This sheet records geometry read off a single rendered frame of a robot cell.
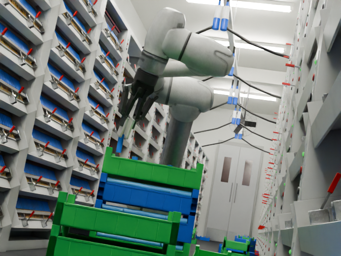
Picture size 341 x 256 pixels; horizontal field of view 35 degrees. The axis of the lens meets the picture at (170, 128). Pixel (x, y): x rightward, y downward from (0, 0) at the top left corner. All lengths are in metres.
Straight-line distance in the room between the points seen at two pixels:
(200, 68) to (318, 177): 0.73
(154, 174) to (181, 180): 0.09
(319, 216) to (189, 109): 1.40
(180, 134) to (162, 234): 1.07
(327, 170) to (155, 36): 0.80
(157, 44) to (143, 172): 0.40
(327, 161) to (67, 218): 0.62
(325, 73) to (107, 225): 0.61
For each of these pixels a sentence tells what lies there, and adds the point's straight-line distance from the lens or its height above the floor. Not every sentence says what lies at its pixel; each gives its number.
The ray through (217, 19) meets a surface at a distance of 4.84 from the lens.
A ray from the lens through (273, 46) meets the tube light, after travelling 7.62.
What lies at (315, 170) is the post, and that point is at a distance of 1.10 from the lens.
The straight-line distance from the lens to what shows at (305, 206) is 1.09.
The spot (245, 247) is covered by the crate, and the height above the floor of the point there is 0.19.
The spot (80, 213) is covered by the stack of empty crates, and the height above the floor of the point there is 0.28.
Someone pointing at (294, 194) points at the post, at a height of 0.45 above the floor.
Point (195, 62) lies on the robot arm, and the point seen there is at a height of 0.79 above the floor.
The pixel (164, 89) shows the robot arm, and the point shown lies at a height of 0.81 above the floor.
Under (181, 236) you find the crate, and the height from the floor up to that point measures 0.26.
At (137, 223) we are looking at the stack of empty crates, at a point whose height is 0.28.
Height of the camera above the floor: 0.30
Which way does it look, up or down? 10 degrees up
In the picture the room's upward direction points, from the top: 10 degrees clockwise
